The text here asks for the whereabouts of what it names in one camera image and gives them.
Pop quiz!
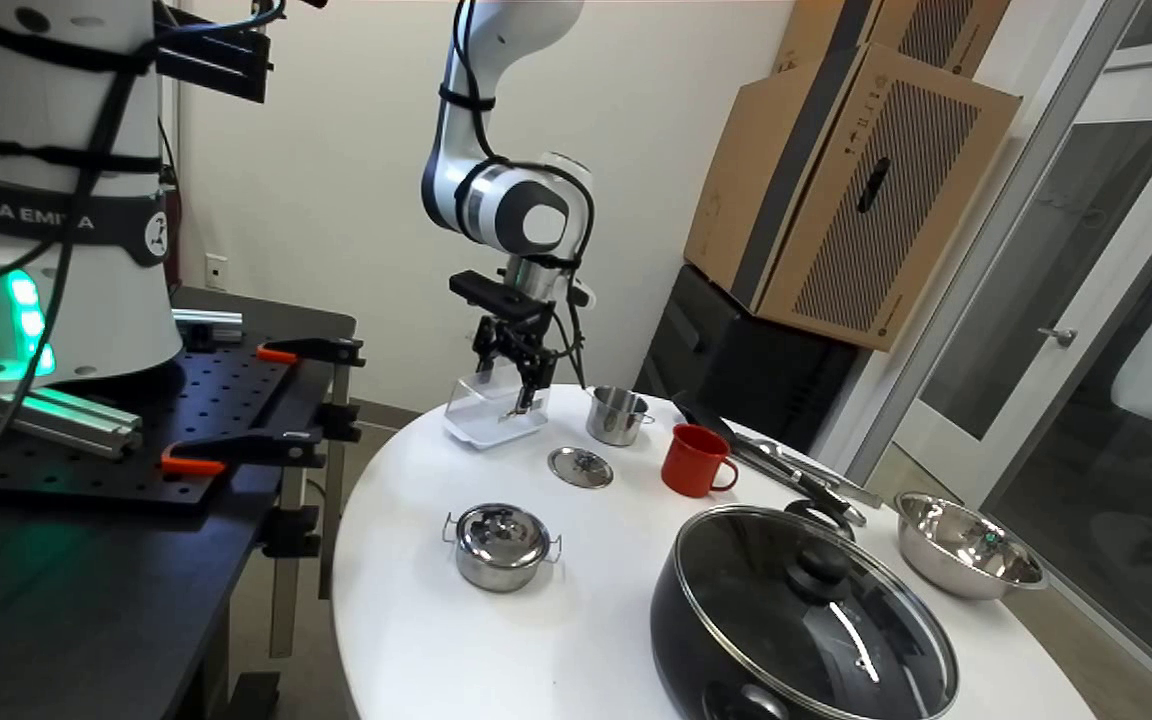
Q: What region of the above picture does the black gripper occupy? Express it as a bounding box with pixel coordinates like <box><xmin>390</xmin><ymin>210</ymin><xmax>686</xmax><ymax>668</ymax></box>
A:
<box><xmin>472</xmin><ymin>297</ymin><xmax>570</xmax><ymax>416</ymax></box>

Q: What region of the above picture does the white rectangular plate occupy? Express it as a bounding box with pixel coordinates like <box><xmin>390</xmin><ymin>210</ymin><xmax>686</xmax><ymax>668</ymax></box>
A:
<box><xmin>449</xmin><ymin>376</ymin><xmax>548</xmax><ymax>450</ymax></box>

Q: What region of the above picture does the small round steel lid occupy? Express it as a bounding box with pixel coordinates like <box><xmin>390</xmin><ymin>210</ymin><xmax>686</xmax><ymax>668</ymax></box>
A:
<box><xmin>544</xmin><ymin>443</ymin><xmax>615</xmax><ymax>493</ymax></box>

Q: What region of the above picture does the small steel pot lid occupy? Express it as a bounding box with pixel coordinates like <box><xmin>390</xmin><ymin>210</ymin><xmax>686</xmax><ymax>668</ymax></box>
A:
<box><xmin>452</xmin><ymin>501</ymin><xmax>557</xmax><ymax>560</ymax></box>

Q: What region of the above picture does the small steel pot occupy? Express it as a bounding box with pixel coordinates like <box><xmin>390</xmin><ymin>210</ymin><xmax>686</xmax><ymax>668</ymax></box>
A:
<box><xmin>438</xmin><ymin>501</ymin><xmax>570</xmax><ymax>597</ymax></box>

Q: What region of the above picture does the large black cooking pot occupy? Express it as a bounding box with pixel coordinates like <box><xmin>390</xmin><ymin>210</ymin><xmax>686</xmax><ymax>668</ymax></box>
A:
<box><xmin>649</xmin><ymin>493</ymin><xmax>964</xmax><ymax>720</ymax></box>

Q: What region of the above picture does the glass pot lid black knob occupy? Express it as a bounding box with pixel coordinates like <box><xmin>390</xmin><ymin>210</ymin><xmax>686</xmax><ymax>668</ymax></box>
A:
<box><xmin>672</xmin><ymin>504</ymin><xmax>964</xmax><ymax>720</ymax></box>

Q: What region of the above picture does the large cardboard box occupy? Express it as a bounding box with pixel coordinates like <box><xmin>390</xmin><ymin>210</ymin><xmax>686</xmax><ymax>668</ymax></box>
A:
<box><xmin>686</xmin><ymin>49</ymin><xmax>1030</xmax><ymax>356</ymax></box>

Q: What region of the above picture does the small cardboard box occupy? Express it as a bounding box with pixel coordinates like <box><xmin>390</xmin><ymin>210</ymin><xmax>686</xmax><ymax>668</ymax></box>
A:
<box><xmin>772</xmin><ymin>0</ymin><xmax>1014</xmax><ymax>79</ymax></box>

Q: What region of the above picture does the steel cup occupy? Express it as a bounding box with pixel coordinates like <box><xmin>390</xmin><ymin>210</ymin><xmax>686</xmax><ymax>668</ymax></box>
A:
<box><xmin>586</xmin><ymin>386</ymin><xmax>652</xmax><ymax>452</ymax></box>

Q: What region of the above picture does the red mug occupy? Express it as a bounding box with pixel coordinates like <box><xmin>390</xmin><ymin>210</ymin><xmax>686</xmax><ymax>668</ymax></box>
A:
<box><xmin>659</xmin><ymin>421</ymin><xmax>744</xmax><ymax>501</ymax></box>

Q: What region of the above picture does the black spatula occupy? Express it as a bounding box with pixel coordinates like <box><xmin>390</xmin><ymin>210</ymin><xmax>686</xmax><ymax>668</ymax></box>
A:
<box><xmin>750</xmin><ymin>443</ymin><xmax>875</xmax><ymax>527</ymax></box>

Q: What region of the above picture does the steel mixing bowl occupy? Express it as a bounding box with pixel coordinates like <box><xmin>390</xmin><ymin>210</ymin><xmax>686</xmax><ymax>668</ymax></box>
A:
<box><xmin>889</xmin><ymin>493</ymin><xmax>1048</xmax><ymax>604</ymax></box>

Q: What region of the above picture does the black perforated workbench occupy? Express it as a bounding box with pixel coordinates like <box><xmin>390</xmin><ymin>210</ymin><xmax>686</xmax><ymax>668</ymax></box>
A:
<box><xmin>0</xmin><ymin>283</ymin><xmax>367</xmax><ymax>720</ymax></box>

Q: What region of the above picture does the white glass door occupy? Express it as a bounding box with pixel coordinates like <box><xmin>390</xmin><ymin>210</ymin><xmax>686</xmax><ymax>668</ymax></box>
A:
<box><xmin>891</xmin><ymin>52</ymin><xmax>1152</xmax><ymax>512</ymax></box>

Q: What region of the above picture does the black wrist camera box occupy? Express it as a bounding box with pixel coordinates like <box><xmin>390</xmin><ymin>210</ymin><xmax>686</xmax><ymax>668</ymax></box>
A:
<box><xmin>445</xmin><ymin>268</ymin><xmax>544</xmax><ymax>323</ymax></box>

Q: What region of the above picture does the black clamp orange handle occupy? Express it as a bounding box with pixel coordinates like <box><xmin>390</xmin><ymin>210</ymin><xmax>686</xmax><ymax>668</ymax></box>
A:
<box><xmin>157</xmin><ymin>426</ymin><xmax>331</xmax><ymax>484</ymax></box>
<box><xmin>251</xmin><ymin>335</ymin><xmax>367</xmax><ymax>371</ymax></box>

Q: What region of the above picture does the black stereo camera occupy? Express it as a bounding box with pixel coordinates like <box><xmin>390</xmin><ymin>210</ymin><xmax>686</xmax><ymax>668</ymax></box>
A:
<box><xmin>145</xmin><ymin>6</ymin><xmax>275</xmax><ymax>107</ymax></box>

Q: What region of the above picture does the aluminium extrusion rail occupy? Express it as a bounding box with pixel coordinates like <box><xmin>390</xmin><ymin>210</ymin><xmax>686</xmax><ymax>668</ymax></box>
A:
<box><xmin>0</xmin><ymin>359</ymin><xmax>148</xmax><ymax>464</ymax></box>

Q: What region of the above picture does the black base cable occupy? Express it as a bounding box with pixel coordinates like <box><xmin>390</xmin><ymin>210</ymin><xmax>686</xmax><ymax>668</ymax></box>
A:
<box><xmin>0</xmin><ymin>0</ymin><xmax>170</xmax><ymax>531</ymax></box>

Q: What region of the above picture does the metal door handle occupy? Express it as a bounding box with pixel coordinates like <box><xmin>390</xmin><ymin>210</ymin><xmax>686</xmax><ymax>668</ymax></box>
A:
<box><xmin>1037</xmin><ymin>320</ymin><xmax>1085</xmax><ymax>356</ymax></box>

